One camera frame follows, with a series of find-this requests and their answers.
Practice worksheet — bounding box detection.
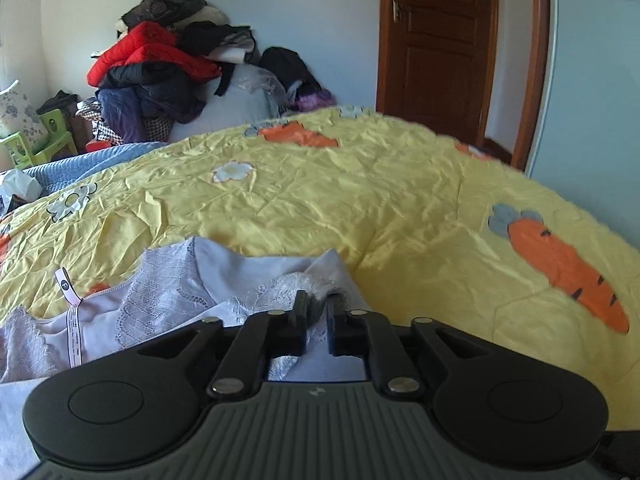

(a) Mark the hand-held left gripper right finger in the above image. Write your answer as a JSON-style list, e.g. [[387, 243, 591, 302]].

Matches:
[[326, 295, 493, 402]]

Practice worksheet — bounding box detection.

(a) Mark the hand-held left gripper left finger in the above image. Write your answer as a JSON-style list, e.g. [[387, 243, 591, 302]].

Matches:
[[132, 290, 308, 401]]

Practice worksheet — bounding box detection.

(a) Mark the lavender long-sleeve shirt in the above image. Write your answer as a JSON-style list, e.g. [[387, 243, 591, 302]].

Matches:
[[0, 237, 373, 480]]

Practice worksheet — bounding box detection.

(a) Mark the pile of black and white clothes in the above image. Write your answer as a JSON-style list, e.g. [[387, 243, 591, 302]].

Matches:
[[112, 0, 261, 96]]

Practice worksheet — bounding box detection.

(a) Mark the yellow carrot-print quilt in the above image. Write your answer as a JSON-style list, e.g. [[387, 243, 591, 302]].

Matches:
[[0, 105, 640, 433]]

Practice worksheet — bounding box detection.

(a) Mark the pale plastic-wrapped bundle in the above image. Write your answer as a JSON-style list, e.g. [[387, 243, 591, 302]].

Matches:
[[167, 62, 286, 143]]

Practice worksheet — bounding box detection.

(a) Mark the black bag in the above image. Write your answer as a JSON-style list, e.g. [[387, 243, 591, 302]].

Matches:
[[257, 46, 336, 111]]

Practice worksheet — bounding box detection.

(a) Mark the blue knitted blanket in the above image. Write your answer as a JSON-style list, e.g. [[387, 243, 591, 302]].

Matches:
[[22, 142, 168, 196]]

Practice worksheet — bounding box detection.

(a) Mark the checked cloth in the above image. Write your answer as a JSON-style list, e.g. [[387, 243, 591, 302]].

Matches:
[[75, 99, 171, 146]]

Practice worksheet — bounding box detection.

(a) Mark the dark navy jacket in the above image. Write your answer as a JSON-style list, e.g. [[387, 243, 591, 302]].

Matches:
[[97, 62, 208, 143]]

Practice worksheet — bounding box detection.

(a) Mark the brown wooden door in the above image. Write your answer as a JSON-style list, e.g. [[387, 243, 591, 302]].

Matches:
[[376, 0, 551, 171]]

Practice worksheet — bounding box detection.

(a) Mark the white crumpled cloth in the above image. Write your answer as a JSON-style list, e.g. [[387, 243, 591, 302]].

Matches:
[[0, 169, 43, 216]]

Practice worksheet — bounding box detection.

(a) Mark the green plastic chair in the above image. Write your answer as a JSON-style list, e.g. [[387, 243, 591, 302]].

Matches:
[[0, 110, 78, 171]]

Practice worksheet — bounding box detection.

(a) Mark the red jacket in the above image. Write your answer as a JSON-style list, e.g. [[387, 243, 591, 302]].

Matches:
[[87, 21, 223, 88]]

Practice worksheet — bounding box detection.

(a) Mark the black cloth on chair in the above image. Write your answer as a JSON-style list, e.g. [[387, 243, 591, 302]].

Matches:
[[37, 90, 78, 113]]

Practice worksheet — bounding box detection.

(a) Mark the white wardrobe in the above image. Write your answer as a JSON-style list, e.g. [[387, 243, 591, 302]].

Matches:
[[525, 0, 640, 251]]

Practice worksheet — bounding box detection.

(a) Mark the floral pillow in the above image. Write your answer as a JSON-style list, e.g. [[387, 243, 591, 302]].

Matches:
[[0, 80, 48, 141]]

